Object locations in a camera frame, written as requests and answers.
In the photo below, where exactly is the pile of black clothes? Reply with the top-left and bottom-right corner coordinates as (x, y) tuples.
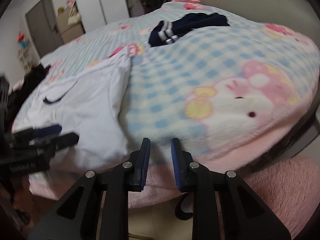
(5, 64), (52, 126)

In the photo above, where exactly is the white handbag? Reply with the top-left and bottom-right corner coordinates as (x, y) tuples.
(67, 14), (81, 25)

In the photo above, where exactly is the white shirt with navy trim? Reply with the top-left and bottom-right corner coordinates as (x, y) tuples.
(11, 54), (133, 171)

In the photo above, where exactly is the grey door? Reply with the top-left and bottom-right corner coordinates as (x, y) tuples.
(25, 0), (63, 58)

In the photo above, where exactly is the beige cabinet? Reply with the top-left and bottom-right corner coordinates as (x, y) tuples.
(56, 5), (86, 43)

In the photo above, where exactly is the white wardrobe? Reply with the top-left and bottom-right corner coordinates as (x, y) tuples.
(72, 0), (131, 26)

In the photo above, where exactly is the black and white slipper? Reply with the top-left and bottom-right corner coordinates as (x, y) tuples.
(174, 194), (198, 221)

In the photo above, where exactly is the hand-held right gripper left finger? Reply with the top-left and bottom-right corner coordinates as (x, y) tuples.
(29, 137), (151, 240)

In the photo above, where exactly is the blue checked printed blanket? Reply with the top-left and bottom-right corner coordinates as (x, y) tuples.
(11, 1), (320, 201)

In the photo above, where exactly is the white shelf rack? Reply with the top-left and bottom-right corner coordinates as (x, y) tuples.
(17, 47), (38, 68)

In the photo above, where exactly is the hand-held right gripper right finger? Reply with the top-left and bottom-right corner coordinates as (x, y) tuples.
(170, 138), (292, 240)

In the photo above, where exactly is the red and blue wall doll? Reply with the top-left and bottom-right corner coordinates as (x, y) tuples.
(17, 31), (30, 48)

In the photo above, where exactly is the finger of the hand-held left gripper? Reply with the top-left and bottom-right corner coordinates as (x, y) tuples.
(15, 124), (63, 141)
(32, 132), (79, 153)

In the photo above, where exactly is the navy garment with white stripes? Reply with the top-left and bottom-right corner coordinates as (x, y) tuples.
(148, 12), (231, 48)

